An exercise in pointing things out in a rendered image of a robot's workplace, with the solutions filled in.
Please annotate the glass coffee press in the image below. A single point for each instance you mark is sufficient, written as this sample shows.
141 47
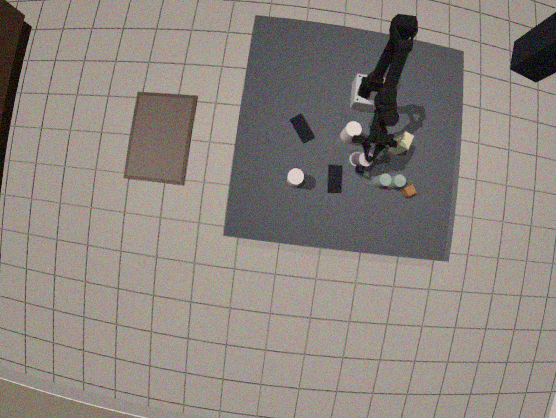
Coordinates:
357 158

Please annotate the beige rectangular block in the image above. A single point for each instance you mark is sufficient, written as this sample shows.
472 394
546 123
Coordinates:
404 140

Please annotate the brown cube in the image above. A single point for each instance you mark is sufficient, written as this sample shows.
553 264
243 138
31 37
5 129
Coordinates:
408 190

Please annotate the white cylinder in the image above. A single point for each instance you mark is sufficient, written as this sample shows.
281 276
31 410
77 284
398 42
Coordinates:
295 177
353 128

